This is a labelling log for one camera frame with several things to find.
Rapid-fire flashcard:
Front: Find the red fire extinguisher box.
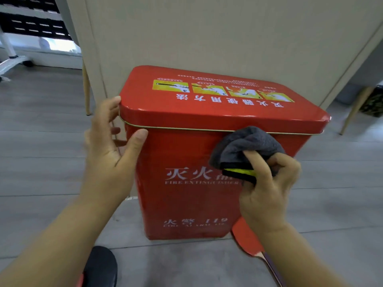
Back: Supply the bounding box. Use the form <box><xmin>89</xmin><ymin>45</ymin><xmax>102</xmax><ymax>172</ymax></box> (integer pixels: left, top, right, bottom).
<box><xmin>118</xmin><ymin>65</ymin><xmax>332</xmax><ymax>241</ymax></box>

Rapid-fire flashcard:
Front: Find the grey chair with wooden legs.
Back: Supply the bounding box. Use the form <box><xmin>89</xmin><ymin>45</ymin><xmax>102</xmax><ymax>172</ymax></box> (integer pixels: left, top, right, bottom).
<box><xmin>335</xmin><ymin>38</ymin><xmax>383</xmax><ymax>136</ymax></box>
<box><xmin>81</xmin><ymin>62</ymin><xmax>93</xmax><ymax>116</ymax></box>

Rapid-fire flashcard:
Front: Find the black patterned waste bin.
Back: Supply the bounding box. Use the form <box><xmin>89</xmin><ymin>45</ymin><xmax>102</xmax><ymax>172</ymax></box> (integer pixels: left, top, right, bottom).
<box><xmin>359</xmin><ymin>85</ymin><xmax>383</xmax><ymax>118</ymax></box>

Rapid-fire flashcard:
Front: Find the dark grey cleaning cloth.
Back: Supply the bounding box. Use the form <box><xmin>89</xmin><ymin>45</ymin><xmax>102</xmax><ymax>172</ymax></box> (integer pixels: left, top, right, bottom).
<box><xmin>209</xmin><ymin>126</ymin><xmax>286</xmax><ymax>185</ymax></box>

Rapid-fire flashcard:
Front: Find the black table tennis paddle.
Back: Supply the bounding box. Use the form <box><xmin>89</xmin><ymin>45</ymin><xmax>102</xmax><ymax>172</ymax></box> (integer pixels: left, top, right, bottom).
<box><xmin>82</xmin><ymin>246</ymin><xmax>118</xmax><ymax>287</ymax></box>

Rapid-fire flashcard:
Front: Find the red paddle with purple handle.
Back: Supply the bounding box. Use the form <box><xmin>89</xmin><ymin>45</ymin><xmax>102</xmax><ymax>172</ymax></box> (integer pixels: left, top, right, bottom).
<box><xmin>231</xmin><ymin>217</ymin><xmax>285</xmax><ymax>287</ymax></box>

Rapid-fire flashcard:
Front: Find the person's right forearm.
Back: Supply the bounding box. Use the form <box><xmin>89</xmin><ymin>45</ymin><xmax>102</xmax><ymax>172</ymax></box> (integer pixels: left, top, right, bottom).
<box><xmin>259</xmin><ymin>222</ymin><xmax>347</xmax><ymax>287</ymax></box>

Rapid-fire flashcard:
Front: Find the person's left forearm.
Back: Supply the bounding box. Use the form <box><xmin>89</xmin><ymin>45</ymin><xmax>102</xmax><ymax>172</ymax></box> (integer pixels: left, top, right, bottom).
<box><xmin>0</xmin><ymin>193</ymin><xmax>126</xmax><ymax>287</ymax></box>

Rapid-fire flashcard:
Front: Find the person's left hand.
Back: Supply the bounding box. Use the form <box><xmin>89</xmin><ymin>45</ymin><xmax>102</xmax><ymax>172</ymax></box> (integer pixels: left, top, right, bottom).
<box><xmin>80</xmin><ymin>96</ymin><xmax>149</xmax><ymax>212</ymax></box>

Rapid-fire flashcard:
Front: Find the person's right hand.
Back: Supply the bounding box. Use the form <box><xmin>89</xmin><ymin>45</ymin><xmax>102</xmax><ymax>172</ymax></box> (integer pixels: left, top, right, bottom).
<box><xmin>239</xmin><ymin>150</ymin><xmax>302</xmax><ymax>236</ymax></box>

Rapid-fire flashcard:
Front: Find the white folding table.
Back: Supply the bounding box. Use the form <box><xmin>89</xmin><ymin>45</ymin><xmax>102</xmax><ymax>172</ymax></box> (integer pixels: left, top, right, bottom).
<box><xmin>0</xmin><ymin>0</ymin><xmax>83</xmax><ymax>83</ymax></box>

